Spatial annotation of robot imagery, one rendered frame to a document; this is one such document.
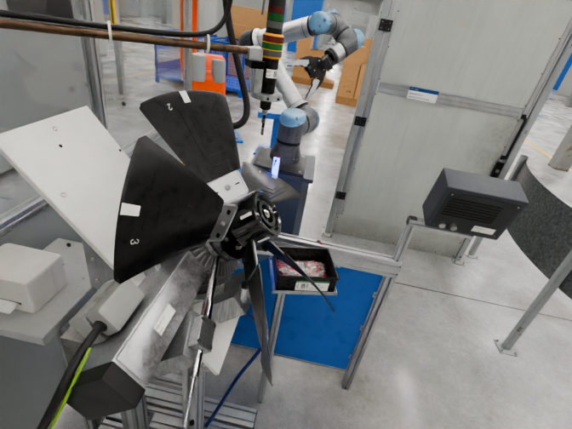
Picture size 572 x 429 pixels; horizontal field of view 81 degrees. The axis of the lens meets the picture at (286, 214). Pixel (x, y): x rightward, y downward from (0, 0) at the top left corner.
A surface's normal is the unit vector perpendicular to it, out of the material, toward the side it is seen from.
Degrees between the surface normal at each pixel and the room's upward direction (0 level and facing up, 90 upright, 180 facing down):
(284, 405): 0
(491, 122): 90
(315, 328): 90
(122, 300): 50
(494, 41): 90
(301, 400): 0
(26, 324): 0
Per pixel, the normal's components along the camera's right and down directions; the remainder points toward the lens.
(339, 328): -0.15, 0.49
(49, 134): 0.84, -0.39
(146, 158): 0.85, 0.04
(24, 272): 0.15, -0.84
